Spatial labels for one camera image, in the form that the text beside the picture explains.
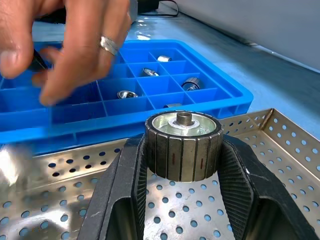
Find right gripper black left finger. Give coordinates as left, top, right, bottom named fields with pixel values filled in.
left=77, top=133, right=151, bottom=240

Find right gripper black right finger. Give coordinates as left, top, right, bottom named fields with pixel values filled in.
left=217, top=133, right=320, bottom=240

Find black glossy rod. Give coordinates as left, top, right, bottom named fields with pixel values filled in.
left=28, top=48, right=50, bottom=73

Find blue plastic compartment tray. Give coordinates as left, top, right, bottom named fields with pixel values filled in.
left=0, top=39, right=254, bottom=151

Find person's bare hand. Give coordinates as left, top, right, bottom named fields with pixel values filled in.
left=0, top=0, right=133, bottom=107

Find perforated metal tray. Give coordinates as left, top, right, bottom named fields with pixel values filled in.
left=0, top=107, right=320, bottom=240

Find grey metal stand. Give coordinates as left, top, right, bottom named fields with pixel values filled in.
left=128, top=0, right=140, bottom=23

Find silver finger ring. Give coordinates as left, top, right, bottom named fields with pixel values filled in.
left=99, top=35, right=120, bottom=56

